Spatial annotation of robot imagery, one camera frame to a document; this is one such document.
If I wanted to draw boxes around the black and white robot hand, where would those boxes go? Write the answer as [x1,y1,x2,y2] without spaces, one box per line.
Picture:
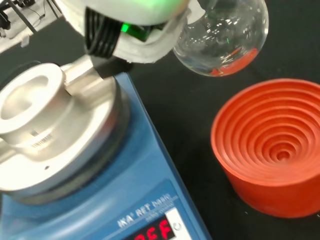
[55,0,208,80]

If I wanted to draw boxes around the heater with blue base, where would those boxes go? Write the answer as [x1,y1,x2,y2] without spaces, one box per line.
[0,55,213,240]

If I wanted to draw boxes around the orange ribbed flask stand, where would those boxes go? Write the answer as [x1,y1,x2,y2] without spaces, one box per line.
[210,78,320,219]

